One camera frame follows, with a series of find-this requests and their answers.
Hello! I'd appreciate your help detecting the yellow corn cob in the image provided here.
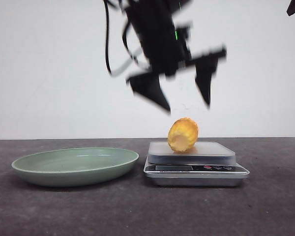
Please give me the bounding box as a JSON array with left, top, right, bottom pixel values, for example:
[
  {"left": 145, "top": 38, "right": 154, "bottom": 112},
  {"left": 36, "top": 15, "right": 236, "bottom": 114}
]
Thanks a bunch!
[{"left": 167, "top": 118, "right": 199, "bottom": 152}]

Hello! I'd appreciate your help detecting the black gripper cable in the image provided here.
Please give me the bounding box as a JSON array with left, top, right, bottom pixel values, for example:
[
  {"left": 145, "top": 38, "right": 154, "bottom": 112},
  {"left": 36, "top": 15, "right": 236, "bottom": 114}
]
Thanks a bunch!
[{"left": 102, "top": 0, "right": 148, "bottom": 78}]

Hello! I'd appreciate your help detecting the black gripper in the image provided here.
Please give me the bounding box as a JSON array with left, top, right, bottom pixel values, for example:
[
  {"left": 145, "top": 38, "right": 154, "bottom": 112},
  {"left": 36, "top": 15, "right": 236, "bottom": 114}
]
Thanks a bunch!
[{"left": 125, "top": 0, "right": 226, "bottom": 114}]

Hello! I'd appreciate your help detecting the silver digital kitchen scale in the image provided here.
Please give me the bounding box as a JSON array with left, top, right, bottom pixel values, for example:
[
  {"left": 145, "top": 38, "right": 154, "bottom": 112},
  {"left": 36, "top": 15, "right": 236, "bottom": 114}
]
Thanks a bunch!
[{"left": 144, "top": 141, "right": 250, "bottom": 187}]

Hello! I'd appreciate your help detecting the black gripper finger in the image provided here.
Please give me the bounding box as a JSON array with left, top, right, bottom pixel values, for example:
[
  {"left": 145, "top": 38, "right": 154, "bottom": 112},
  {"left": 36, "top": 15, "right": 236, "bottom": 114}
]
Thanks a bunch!
[{"left": 286, "top": 0, "right": 295, "bottom": 16}]

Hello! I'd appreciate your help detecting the green round plate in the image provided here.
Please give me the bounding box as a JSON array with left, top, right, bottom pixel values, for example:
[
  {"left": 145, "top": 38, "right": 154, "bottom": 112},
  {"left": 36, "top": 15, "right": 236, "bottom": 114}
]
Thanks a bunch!
[{"left": 11, "top": 147, "right": 139, "bottom": 187}]

